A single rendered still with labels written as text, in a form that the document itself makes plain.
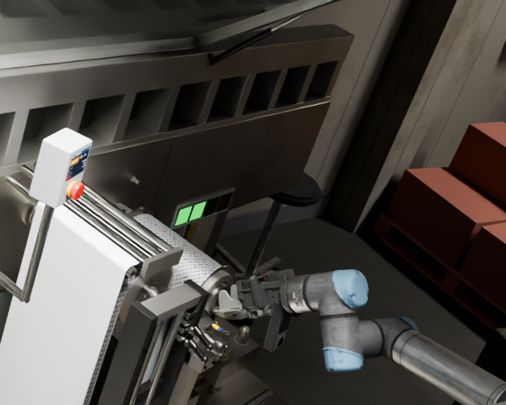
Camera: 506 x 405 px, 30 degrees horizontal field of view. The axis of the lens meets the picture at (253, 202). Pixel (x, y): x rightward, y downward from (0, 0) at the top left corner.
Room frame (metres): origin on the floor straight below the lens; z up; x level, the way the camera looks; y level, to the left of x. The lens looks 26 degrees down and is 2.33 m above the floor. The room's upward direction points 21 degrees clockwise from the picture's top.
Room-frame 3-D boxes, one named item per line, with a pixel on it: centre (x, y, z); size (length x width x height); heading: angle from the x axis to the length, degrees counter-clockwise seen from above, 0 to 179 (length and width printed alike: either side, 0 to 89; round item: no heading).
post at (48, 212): (1.26, 0.29, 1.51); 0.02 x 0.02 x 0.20
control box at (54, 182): (1.26, 0.28, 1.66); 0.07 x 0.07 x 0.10; 79
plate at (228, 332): (1.96, 0.07, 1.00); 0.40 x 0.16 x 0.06; 63
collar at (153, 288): (1.50, 0.10, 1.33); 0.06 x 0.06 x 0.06; 63
